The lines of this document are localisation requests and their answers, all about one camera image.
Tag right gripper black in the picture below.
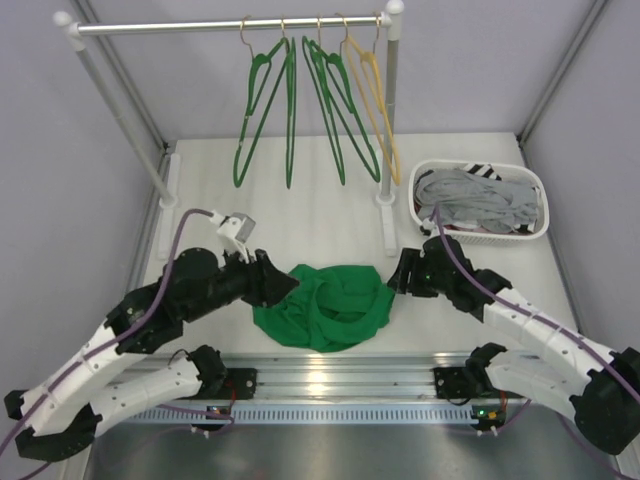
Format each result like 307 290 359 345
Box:
388 248 452 298

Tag green tank top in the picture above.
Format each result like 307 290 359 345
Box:
253 264 395 353

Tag green hanger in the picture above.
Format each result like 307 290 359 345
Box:
321 44 381 182
302 15 346 186
281 19 297 189
232 18 290 188

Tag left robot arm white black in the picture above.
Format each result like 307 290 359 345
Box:
4 248 299 463

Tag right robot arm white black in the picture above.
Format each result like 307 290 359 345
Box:
387 235 639 455

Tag yellow hanger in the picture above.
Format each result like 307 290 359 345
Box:
342 15 402 186

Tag white laundry basket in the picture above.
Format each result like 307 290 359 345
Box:
408 159 549 245

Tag grey clothes in basket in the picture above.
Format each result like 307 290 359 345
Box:
413 169 539 235

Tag black white striped garment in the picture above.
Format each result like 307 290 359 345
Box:
461 163 502 181

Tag metal clothes rack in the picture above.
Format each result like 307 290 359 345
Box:
52 1 405 260

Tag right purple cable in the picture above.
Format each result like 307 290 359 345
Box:
432 204 640 480

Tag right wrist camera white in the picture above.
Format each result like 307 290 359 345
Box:
420 219 436 237

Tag aluminium mounting rail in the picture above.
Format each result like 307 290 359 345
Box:
109 352 591 401

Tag white slotted cable duct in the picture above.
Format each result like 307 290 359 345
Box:
125 403 489 425

